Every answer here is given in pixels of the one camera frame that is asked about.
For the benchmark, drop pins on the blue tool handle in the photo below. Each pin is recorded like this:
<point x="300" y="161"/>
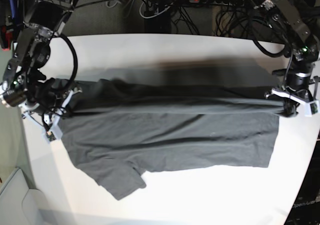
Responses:
<point x="13" y="11"/>

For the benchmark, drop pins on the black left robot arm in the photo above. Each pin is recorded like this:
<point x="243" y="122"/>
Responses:
<point x="301" y="47"/>

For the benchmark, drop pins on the red clamp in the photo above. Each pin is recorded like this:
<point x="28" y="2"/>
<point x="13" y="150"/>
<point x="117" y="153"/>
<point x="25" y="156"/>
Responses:
<point x="5" y="38"/>

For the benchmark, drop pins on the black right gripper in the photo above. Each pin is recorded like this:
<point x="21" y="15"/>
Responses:
<point x="47" y="93"/>

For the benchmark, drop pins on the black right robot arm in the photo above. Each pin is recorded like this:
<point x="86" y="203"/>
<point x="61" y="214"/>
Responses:
<point x="23" y="83"/>

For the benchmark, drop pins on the dark grey t-shirt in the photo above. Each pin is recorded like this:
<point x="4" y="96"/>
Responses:
<point x="116" y="131"/>

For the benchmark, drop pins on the grey tray corner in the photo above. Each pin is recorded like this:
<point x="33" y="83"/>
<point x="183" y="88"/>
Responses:
<point x="21" y="205"/>

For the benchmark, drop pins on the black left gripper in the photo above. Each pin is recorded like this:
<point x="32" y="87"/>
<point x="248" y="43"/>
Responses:
<point x="290" y="78"/>

